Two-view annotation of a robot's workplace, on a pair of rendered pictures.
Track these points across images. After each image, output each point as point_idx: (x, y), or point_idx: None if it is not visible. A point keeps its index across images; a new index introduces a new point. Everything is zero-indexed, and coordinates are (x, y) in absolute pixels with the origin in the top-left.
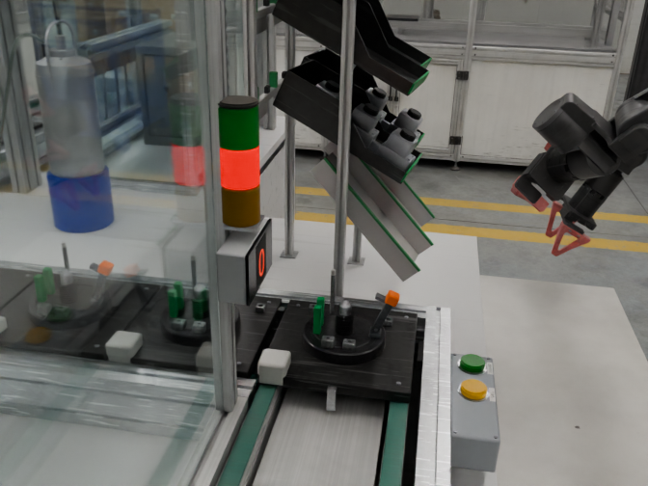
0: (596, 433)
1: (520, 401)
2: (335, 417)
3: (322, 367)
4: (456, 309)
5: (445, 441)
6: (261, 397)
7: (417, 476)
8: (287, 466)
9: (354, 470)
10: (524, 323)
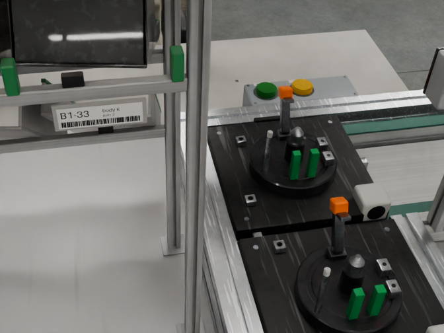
0: (238, 73)
1: (222, 107)
2: None
3: (345, 170)
4: (78, 156)
5: (368, 96)
6: (399, 212)
7: (413, 104)
8: (435, 189)
9: (406, 154)
10: None
